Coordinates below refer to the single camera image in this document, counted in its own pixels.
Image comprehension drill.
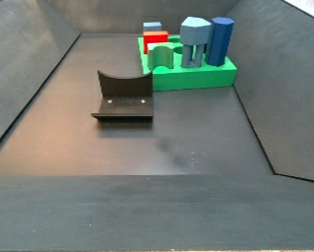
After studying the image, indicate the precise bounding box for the light blue cube block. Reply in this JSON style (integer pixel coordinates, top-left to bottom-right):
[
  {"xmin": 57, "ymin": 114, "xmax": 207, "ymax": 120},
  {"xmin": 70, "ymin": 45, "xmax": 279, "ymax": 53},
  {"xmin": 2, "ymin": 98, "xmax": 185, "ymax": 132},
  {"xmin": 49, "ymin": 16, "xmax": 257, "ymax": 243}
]
[{"xmin": 144, "ymin": 22, "xmax": 162, "ymax": 32}]

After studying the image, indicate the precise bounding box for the green arch block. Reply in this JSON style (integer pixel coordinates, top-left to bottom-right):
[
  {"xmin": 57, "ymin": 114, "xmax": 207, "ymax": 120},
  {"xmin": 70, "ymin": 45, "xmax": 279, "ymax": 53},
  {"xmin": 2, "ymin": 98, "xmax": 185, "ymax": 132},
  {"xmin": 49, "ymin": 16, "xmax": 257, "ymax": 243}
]
[{"xmin": 148, "ymin": 42, "xmax": 175, "ymax": 70}]

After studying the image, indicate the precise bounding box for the red square block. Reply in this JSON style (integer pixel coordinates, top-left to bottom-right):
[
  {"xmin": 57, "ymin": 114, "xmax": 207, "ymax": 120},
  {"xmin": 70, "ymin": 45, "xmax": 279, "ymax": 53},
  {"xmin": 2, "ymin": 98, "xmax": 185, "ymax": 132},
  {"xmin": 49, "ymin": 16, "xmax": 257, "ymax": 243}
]
[{"xmin": 144, "ymin": 31, "xmax": 169, "ymax": 53}]

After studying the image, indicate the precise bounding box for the green shape sorter board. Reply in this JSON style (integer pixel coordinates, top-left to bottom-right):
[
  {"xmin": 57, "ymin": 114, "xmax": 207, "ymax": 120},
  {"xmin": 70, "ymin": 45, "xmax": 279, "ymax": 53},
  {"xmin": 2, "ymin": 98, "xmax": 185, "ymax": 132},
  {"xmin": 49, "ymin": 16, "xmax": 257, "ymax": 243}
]
[{"xmin": 153, "ymin": 34, "xmax": 237, "ymax": 91}]

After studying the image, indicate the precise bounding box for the black curved holder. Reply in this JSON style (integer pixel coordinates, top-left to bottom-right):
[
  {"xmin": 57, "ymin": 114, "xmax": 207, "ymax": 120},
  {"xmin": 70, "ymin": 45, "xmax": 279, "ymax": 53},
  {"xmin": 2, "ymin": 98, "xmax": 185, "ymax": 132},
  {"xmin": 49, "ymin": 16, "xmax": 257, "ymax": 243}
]
[{"xmin": 92, "ymin": 71, "xmax": 154, "ymax": 120}]

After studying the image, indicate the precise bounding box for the light blue pentagon block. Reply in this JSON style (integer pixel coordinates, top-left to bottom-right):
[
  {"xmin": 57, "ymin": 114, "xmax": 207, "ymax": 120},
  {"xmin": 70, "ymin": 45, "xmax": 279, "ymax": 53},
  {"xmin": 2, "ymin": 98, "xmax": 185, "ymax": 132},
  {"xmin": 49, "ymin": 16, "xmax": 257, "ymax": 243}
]
[{"xmin": 181, "ymin": 17, "xmax": 212, "ymax": 68}]

